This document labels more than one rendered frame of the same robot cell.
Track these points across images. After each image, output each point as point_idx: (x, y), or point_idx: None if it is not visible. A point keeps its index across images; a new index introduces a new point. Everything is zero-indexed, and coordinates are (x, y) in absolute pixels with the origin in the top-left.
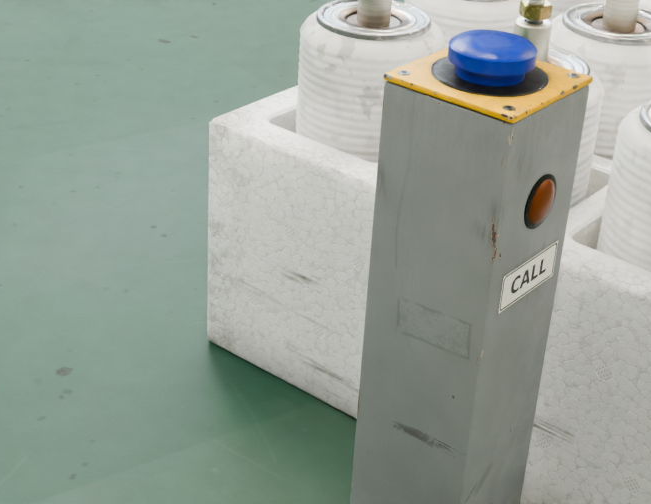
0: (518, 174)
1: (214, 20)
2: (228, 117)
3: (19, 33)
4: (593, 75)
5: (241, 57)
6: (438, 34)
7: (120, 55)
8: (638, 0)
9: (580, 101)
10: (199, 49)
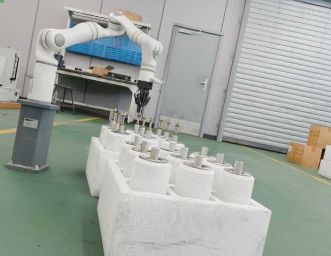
0: (109, 117)
1: (303, 228)
2: None
3: (293, 213)
4: (130, 130)
5: (271, 220)
6: (151, 134)
7: (276, 214)
8: (140, 129)
9: (111, 114)
10: (278, 219)
